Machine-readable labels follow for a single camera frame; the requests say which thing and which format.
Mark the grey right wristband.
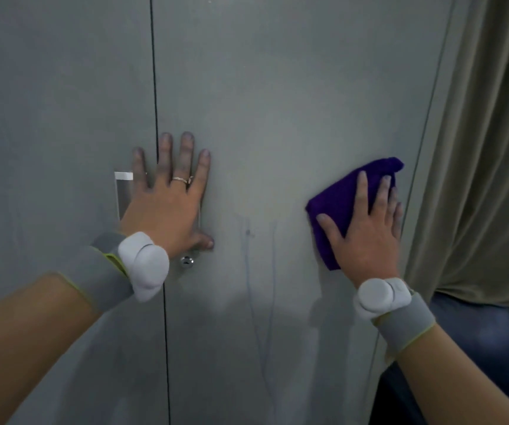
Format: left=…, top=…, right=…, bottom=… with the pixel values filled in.
left=371, top=292, right=437, bottom=357

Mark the white wrist tracker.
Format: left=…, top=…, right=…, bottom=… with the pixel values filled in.
left=353, top=277, right=414, bottom=321
left=117, top=231, right=171, bottom=304

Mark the grey wristband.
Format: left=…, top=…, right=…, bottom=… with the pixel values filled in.
left=57, top=232, right=133, bottom=315
left=371, top=292, right=437, bottom=357

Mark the white right wrist tracker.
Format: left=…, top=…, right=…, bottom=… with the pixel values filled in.
left=353, top=277, right=414, bottom=321

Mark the grey metal cabinet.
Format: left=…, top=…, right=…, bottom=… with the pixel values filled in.
left=0, top=0, right=474, bottom=425

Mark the person's right hand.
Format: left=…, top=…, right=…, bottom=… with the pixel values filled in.
left=315, top=170, right=404, bottom=288

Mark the white left wrist tracker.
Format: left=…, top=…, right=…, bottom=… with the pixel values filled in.
left=117, top=231, right=171, bottom=304

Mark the dark leather sofa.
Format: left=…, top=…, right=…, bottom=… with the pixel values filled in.
left=369, top=292, right=509, bottom=425

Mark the grey left wristband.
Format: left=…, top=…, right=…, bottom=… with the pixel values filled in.
left=57, top=232, right=133, bottom=315

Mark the olive curtain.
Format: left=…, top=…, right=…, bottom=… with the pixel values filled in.
left=402, top=0, right=509, bottom=308

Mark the purple cleaning cloth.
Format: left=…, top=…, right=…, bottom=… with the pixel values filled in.
left=305, top=156, right=405, bottom=272

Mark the person's left forearm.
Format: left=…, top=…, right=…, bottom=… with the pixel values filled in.
left=0, top=273, right=103, bottom=425

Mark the person's left hand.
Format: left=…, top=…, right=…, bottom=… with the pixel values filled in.
left=119, top=131, right=215, bottom=261

